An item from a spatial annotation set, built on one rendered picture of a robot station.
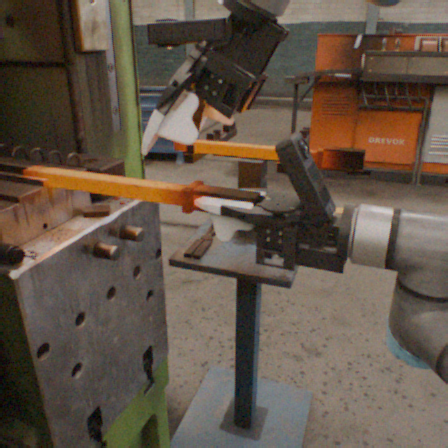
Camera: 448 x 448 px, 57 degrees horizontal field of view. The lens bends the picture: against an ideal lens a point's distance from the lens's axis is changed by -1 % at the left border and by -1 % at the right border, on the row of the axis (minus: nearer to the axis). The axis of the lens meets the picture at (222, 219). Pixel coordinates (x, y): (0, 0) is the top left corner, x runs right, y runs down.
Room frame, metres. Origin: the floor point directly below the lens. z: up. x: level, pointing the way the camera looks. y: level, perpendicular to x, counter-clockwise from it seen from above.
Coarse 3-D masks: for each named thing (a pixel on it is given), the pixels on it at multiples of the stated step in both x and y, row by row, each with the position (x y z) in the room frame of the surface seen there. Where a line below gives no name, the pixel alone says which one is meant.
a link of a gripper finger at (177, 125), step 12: (180, 96) 0.50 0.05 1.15; (192, 96) 0.51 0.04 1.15; (180, 108) 0.50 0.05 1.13; (192, 108) 0.50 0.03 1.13; (156, 120) 0.49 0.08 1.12; (168, 120) 0.49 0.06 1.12; (180, 120) 0.49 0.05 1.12; (192, 120) 0.49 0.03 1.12; (156, 132) 0.49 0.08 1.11; (168, 132) 0.49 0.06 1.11; (180, 132) 0.49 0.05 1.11; (192, 132) 0.49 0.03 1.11; (144, 144) 0.49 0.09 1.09
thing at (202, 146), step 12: (180, 144) 0.93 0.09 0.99; (204, 144) 0.91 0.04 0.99; (216, 144) 0.90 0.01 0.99; (228, 144) 0.90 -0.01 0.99; (240, 144) 0.90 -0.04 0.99; (240, 156) 0.88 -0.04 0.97; (252, 156) 0.87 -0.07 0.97; (264, 156) 0.86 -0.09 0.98; (276, 156) 0.85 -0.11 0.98; (312, 156) 0.83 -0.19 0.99; (324, 156) 0.83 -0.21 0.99; (336, 156) 0.82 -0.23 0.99; (348, 156) 0.81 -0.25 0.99; (360, 156) 0.80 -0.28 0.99; (324, 168) 0.82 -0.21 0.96; (336, 168) 0.81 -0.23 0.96; (348, 168) 0.81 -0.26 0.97; (360, 168) 0.80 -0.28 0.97
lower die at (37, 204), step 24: (72, 168) 0.72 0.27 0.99; (0, 192) 0.60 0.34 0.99; (24, 192) 0.60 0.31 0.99; (48, 192) 0.63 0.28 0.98; (72, 192) 0.68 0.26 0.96; (0, 216) 0.55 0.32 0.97; (24, 216) 0.58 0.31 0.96; (48, 216) 0.63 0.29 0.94; (72, 216) 0.67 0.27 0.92; (0, 240) 0.54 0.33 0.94; (24, 240) 0.58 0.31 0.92
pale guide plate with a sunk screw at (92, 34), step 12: (72, 0) 0.93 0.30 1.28; (84, 0) 0.94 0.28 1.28; (96, 0) 0.98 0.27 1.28; (72, 12) 0.93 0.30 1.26; (84, 12) 0.94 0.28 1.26; (96, 12) 0.98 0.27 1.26; (84, 24) 0.94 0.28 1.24; (96, 24) 0.97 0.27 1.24; (84, 36) 0.93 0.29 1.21; (96, 36) 0.97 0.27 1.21; (84, 48) 0.93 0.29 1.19; (96, 48) 0.96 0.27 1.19; (108, 48) 1.00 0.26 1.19
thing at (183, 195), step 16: (48, 176) 0.64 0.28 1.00; (64, 176) 0.63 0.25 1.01; (80, 176) 0.62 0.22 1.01; (96, 176) 0.62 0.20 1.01; (112, 176) 0.62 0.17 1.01; (96, 192) 0.60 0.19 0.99; (112, 192) 0.59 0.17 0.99; (128, 192) 0.58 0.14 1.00; (144, 192) 0.57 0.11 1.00; (160, 192) 0.56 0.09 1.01; (176, 192) 0.55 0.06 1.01; (192, 192) 0.54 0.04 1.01; (208, 192) 0.53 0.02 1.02; (224, 192) 0.53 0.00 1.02; (240, 192) 0.53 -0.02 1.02; (256, 192) 0.52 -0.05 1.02; (192, 208) 0.54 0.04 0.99
